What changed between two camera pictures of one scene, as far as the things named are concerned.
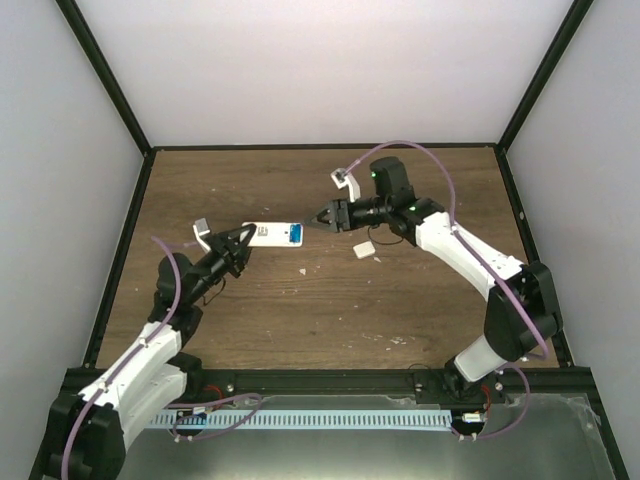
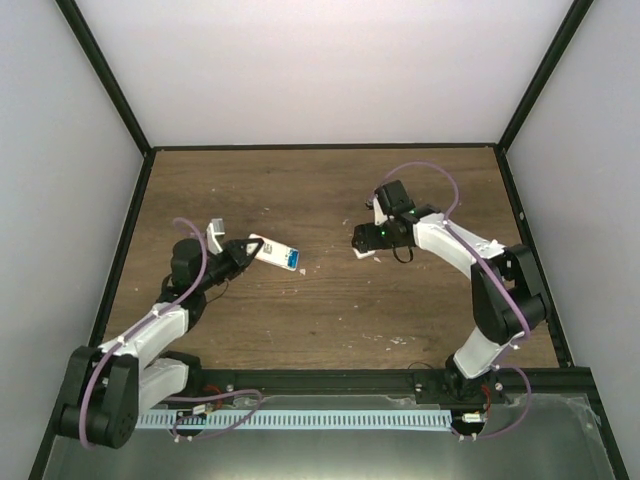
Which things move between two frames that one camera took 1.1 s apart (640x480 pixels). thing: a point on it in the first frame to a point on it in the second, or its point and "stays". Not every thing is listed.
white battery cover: x=364 y=249 stays
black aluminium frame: x=335 y=380 stays
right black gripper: x=336 y=208 to x=366 y=240
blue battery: x=294 y=233 to x=292 y=258
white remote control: x=274 y=234 to x=275 y=252
